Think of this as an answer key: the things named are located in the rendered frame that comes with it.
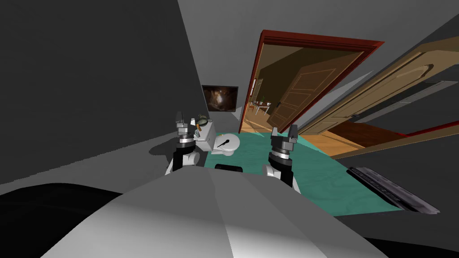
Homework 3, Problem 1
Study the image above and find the teal floor mat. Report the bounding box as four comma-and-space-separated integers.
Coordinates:
204, 132, 403, 218

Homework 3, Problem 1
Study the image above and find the dark framed wall picture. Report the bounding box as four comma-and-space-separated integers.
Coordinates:
201, 84, 239, 113

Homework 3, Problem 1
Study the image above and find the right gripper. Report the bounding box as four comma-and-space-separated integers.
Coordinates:
269, 124, 299, 153

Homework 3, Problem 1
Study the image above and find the white table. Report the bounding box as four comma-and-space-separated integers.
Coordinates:
251, 100, 272, 116

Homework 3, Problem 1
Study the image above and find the brown panelled door leaf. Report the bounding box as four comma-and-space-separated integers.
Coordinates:
267, 51, 365, 133

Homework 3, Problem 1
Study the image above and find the light brown door leaf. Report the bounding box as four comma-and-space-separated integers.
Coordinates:
297, 35, 459, 137

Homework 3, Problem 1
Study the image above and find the white toilet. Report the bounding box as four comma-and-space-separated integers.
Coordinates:
194, 120, 241, 157

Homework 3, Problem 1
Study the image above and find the grey flat ribbed object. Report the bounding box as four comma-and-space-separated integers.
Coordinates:
346, 166, 442, 215

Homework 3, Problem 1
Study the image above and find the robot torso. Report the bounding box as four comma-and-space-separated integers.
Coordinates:
39, 163, 390, 258

